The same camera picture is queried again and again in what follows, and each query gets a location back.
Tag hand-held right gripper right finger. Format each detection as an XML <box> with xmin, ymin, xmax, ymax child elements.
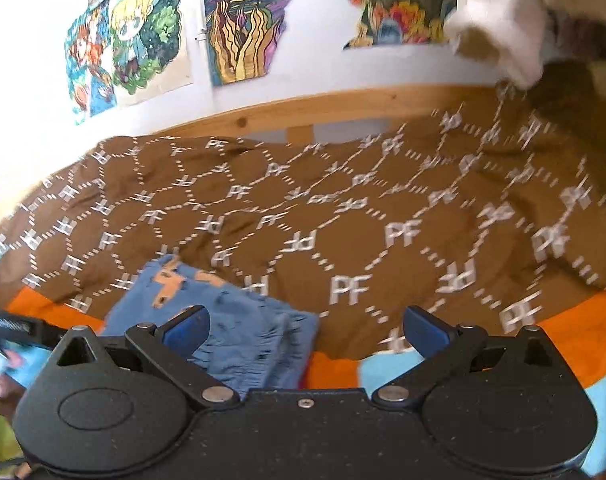
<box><xmin>373</xmin><ymin>305</ymin><xmax>564</xmax><ymax>411</ymax></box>

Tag cartoon figure wall poster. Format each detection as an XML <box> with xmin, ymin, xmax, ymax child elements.
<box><xmin>64</xmin><ymin>0</ymin><xmax>194</xmax><ymax>127</ymax></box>

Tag white cloth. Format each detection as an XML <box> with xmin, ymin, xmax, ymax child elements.
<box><xmin>443</xmin><ymin>0</ymin><xmax>606</xmax><ymax>89</ymax></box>

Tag person's left hand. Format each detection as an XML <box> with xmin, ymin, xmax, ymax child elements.
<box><xmin>0</xmin><ymin>347</ymin><xmax>28</xmax><ymax>413</ymax></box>

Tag wooden bed frame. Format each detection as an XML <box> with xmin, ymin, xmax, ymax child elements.
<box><xmin>0</xmin><ymin>84</ymin><xmax>508</xmax><ymax>221</ymax></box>

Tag floral colourful cloth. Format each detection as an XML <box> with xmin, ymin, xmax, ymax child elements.
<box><xmin>316</xmin><ymin>0</ymin><xmax>458</xmax><ymax>51</ymax></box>

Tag blue pants with tan print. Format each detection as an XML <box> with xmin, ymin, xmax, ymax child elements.
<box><xmin>100</xmin><ymin>254</ymin><xmax>322</xmax><ymax>393</ymax></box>

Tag orange seaweed wall poster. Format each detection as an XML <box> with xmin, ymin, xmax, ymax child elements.
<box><xmin>202</xmin><ymin>0</ymin><xmax>318</xmax><ymax>87</ymax></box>

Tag brown patterned blanket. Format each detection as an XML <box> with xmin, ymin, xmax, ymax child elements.
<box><xmin>0</xmin><ymin>77</ymin><xmax>606</xmax><ymax>361</ymax></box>

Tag colourful patchwork blanket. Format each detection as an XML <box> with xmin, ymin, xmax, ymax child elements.
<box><xmin>0</xmin><ymin>240</ymin><xmax>606</xmax><ymax>480</ymax></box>

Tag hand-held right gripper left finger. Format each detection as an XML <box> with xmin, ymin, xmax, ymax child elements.
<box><xmin>48</xmin><ymin>305</ymin><xmax>240</xmax><ymax>411</ymax></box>

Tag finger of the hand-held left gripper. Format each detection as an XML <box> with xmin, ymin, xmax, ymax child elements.
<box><xmin>31</xmin><ymin>320</ymin><xmax>68</xmax><ymax>350</ymax></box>

